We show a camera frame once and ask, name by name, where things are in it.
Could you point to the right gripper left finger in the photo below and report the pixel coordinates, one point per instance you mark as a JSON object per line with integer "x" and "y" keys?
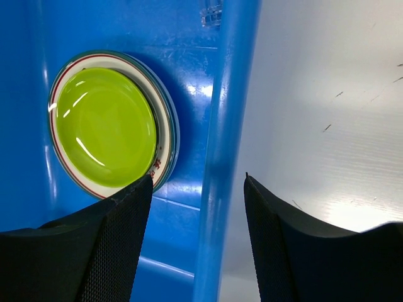
{"x": 89, "y": 255}

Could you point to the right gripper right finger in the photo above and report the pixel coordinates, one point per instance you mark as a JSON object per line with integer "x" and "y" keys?
{"x": 300, "y": 258}

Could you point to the green plastic plate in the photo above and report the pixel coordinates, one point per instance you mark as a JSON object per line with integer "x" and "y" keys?
{"x": 106, "y": 127}

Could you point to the orange sunburst pattern plate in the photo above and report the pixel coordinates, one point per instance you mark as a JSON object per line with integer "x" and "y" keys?
{"x": 156, "y": 94}

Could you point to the blue plastic bin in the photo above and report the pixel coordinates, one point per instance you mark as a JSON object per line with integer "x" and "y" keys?
{"x": 206, "y": 71}

